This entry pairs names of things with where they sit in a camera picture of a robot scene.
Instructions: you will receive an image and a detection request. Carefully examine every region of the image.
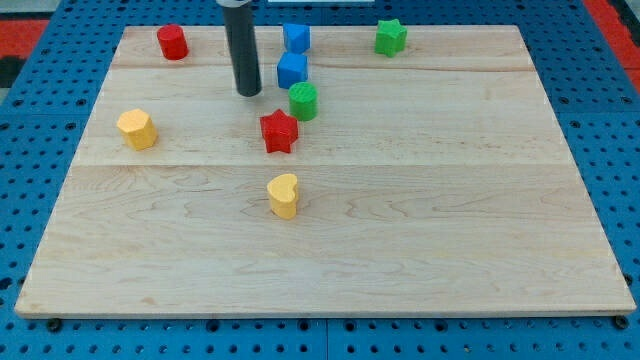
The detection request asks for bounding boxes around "green cylinder block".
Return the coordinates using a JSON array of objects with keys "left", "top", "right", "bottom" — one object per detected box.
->
[{"left": 288, "top": 82, "right": 318, "bottom": 121}]

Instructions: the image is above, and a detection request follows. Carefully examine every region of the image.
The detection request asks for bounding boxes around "yellow heart block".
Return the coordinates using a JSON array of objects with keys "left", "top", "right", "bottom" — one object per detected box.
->
[{"left": 267, "top": 173, "right": 299, "bottom": 220}]

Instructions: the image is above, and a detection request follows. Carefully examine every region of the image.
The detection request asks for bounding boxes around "light wooden board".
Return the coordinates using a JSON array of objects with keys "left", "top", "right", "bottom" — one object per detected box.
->
[{"left": 15, "top": 25, "right": 636, "bottom": 319}]

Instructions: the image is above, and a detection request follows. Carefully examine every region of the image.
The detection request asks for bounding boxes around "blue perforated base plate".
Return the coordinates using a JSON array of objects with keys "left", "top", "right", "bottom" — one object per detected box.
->
[{"left": 1, "top": 1, "right": 639, "bottom": 359}]

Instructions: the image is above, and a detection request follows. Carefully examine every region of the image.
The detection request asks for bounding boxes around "green star block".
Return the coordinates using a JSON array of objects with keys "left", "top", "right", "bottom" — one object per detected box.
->
[{"left": 374, "top": 19, "right": 408, "bottom": 58}]

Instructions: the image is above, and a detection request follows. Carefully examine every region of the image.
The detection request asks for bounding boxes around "red cylinder block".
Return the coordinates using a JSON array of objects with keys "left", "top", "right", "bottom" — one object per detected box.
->
[{"left": 156, "top": 24, "right": 189, "bottom": 61}]

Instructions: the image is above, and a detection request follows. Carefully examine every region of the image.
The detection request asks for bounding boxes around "yellow hexagon block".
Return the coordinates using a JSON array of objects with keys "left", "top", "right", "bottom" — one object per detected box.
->
[{"left": 116, "top": 109, "right": 158, "bottom": 151}]

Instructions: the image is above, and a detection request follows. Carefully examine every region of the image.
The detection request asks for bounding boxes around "blue wedge block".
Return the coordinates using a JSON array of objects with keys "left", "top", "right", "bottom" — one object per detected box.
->
[{"left": 282, "top": 23, "right": 311, "bottom": 54}]

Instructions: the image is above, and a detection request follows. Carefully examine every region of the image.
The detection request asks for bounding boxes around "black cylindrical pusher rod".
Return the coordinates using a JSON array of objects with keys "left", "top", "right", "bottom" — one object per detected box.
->
[{"left": 216, "top": 0, "right": 262, "bottom": 97}]

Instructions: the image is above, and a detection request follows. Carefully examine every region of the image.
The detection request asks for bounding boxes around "red star block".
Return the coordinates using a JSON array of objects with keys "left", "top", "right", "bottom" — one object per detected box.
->
[{"left": 260, "top": 109, "right": 298, "bottom": 153}]

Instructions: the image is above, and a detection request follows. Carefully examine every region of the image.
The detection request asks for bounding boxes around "blue cube block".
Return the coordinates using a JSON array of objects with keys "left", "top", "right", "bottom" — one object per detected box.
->
[{"left": 277, "top": 52, "right": 308, "bottom": 89}]

